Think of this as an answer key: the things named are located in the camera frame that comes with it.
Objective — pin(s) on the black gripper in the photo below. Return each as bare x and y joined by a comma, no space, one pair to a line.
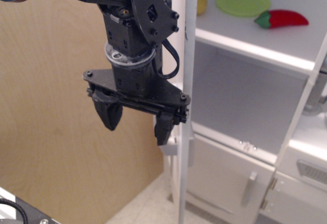
137,83

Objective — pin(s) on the white fridge door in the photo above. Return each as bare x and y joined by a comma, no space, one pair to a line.
217,179
176,152

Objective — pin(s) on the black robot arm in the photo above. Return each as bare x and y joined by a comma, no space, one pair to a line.
137,33

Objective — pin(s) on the white toy fridge cabinet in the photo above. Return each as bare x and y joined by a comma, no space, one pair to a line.
251,85

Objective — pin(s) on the plywood board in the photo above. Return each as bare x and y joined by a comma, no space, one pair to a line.
56,153

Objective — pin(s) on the yellow toy fruit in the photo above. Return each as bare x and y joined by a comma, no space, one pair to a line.
201,6

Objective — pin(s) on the brass upper hinge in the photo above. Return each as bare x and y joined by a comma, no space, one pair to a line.
272,183

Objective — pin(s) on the brass hinge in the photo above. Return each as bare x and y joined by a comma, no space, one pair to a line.
272,183
264,204

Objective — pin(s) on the green toy plate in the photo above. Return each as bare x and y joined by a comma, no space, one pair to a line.
243,8

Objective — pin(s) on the brass lower hinge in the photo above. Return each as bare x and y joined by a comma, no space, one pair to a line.
264,204

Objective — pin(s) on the red toy chili pepper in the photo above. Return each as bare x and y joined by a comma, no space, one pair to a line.
271,19

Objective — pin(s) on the grey toy faucet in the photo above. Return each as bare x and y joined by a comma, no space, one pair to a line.
316,99

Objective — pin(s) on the white toy kitchen counter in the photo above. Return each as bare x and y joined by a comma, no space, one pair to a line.
299,195

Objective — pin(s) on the silver lower door handle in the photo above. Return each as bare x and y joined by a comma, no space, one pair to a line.
249,188

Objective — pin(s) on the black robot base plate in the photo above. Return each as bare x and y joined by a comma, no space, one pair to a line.
15,210

